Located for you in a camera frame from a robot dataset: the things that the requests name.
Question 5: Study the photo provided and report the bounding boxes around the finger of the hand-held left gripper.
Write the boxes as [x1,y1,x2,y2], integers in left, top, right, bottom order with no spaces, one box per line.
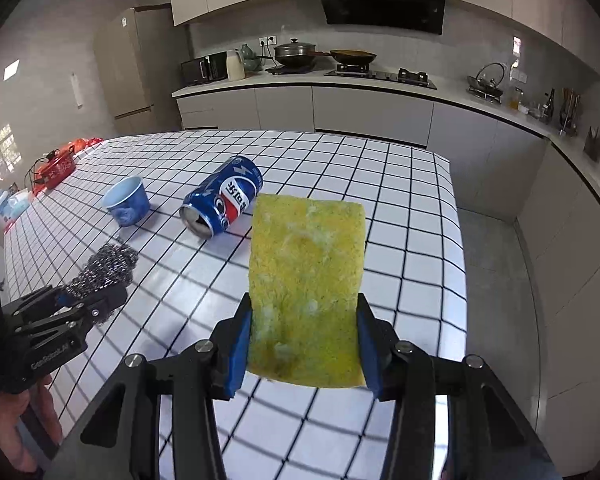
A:
[12,287,129,335]
[0,286,78,326]

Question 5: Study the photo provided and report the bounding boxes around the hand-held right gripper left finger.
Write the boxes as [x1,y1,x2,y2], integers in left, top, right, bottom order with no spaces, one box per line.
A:
[44,294,253,480]

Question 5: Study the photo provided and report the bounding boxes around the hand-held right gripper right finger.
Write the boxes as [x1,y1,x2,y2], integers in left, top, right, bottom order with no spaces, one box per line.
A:
[356,292,563,480]

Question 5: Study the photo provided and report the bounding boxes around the steel wool scrubber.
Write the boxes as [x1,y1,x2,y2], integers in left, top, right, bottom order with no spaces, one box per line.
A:
[64,242,139,328]

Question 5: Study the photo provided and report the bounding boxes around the yellow sponge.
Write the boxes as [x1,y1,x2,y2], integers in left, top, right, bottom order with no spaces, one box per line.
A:
[247,192,368,390]

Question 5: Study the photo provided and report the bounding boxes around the person's left hand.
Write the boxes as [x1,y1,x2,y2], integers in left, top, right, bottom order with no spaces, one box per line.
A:
[0,376,63,473]

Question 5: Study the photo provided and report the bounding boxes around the blue tissue pack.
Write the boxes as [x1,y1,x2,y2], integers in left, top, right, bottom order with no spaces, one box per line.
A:
[0,190,33,233]

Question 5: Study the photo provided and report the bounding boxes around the blue ceramic cup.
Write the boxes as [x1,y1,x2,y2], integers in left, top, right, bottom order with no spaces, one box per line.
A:
[102,176,149,227]

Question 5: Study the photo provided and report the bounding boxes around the blue soda can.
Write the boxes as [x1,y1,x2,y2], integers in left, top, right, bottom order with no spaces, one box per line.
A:
[180,156,264,237]

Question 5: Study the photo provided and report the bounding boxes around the beige refrigerator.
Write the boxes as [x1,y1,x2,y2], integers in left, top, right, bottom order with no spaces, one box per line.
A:
[94,7,183,137]

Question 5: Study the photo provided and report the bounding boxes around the kitchen counter with cabinets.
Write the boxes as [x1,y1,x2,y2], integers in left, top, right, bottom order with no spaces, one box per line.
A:
[172,67,600,411]

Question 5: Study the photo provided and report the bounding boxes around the black microwave oven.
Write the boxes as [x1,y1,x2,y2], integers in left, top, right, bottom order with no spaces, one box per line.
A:
[181,54,229,87]

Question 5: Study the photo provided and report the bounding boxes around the black gas stove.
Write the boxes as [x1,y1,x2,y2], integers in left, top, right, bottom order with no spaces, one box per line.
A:
[324,66,438,91]

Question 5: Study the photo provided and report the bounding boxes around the white thermos jug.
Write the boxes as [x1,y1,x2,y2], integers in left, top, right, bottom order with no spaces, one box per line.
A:
[226,50,246,81]

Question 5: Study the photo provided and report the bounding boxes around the black induction cooker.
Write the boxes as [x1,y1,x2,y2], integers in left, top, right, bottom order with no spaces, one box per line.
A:
[265,64,317,76]

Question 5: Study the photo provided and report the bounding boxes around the steel kettle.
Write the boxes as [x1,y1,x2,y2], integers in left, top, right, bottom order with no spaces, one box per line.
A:
[466,62,506,103]

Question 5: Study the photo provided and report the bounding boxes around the green vase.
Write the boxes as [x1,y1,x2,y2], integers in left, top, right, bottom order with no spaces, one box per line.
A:
[238,43,261,73]

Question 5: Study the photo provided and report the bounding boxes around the black frying pan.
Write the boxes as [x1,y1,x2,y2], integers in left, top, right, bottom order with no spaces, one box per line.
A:
[329,49,378,67]

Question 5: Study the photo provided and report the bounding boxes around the wok with glass lid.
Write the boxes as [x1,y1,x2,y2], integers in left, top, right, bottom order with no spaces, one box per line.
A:
[272,38,331,68]

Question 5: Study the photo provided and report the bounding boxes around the grey knife holder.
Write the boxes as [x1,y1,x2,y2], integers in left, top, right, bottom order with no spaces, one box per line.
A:
[583,126,600,162]

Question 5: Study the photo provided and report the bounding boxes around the utensil holder with utensils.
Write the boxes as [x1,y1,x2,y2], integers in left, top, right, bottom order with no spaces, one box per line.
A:
[559,89,581,136]

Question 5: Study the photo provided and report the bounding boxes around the black range hood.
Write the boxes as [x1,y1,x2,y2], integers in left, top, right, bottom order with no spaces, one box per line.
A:
[308,0,449,36]

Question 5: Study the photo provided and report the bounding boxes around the black cable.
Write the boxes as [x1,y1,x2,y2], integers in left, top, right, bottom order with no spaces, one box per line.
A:
[24,150,60,187]

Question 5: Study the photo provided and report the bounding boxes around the red device with cables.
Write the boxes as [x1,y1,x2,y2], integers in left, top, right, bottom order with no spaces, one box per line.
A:
[32,137,104,196]

